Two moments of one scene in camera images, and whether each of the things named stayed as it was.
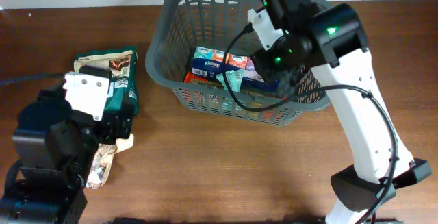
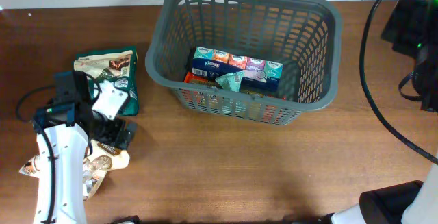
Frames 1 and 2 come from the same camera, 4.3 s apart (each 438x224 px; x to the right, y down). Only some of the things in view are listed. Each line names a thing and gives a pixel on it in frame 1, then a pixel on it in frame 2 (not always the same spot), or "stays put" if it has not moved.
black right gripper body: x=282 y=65 -> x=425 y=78
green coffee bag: x=120 y=66 stays put
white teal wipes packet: x=235 y=78 stays put
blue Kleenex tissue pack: x=207 y=62 stays put
